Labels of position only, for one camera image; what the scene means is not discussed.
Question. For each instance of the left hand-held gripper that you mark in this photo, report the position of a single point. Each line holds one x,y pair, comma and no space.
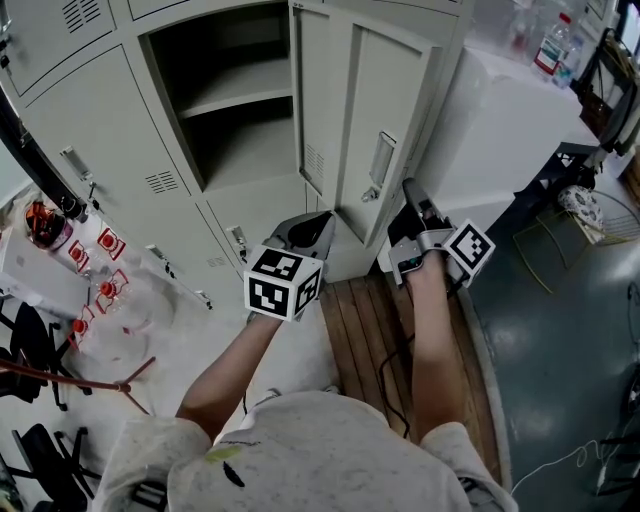
280,280

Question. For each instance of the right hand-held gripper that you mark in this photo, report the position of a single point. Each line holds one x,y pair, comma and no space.
467,247

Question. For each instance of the grey metal locker cabinet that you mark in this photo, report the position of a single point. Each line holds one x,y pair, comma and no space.
100,110

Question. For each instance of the person's left forearm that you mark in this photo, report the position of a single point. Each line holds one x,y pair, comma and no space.
225,375

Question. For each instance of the person's right forearm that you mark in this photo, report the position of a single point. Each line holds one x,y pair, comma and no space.
435,350

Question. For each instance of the white appliance box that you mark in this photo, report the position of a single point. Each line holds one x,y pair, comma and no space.
500,125

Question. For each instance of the person's left white shoe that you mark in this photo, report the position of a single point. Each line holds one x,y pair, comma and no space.
265,396

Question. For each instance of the person's white shoe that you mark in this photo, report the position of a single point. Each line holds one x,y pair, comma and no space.
265,396
332,389

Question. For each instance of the person's right white shoe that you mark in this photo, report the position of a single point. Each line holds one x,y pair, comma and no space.
332,389

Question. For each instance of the clear water jug red cap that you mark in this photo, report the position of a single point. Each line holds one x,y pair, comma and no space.
108,242
77,255
130,305
110,345

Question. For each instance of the patterned white cushion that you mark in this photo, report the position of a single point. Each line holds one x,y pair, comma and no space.
582,205

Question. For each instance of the person's speckled white t-shirt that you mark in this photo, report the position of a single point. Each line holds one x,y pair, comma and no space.
320,455

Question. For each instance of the red-brown tripod stand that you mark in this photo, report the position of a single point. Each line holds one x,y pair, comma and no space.
122,387

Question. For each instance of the clear plastic bottle red label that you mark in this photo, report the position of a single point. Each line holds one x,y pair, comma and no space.
552,50

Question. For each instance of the orange and black helmet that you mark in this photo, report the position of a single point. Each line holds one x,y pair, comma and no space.
47,227

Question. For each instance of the white water dispenser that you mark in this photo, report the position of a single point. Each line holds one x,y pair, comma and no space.
35,270

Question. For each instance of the black office chair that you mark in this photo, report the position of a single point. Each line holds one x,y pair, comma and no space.
50,450
30,340

